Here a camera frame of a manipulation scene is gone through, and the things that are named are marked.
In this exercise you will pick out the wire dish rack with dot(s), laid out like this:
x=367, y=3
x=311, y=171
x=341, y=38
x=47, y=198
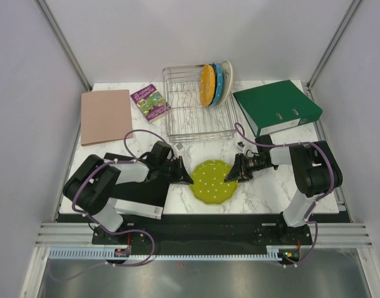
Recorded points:
x=185, y=118

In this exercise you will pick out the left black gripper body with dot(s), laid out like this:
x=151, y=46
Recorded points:
x=167, y=169

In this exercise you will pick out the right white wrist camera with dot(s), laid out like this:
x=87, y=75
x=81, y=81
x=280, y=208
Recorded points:
x=241, y=147

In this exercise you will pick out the cream and blue plate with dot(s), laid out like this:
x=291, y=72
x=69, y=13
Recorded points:
x=227, y=73

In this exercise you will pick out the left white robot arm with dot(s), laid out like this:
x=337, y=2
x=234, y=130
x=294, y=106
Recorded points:
x=105, y=188

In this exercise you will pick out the blue polka dot plate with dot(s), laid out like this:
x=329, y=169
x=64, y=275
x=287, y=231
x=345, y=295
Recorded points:
x=219, y=83

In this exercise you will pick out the orange polka dot plate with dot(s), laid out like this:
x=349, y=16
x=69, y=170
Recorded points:
x=207, y=85

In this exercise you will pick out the green lever arch binder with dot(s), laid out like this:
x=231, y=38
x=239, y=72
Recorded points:
x=275, y=107

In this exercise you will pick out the green polka dot plate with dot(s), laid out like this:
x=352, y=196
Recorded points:
x=209, y=185

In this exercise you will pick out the blue slotted cable duct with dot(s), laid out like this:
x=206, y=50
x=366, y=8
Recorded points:
x=119, y=253

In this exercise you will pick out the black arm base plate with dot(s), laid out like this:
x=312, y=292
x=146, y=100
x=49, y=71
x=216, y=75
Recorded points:
x=260, y=229

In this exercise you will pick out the black binder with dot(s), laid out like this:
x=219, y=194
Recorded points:
x=142, y=199

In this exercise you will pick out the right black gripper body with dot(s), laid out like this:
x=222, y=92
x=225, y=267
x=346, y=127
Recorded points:
x=250, y=165

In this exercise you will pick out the purple paperback book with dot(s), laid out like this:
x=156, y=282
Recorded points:
x=151, y=103

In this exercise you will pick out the pink folder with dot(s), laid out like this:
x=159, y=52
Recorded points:
x=105, y=116

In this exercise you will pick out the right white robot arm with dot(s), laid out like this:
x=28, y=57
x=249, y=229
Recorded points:
x=315, y=169

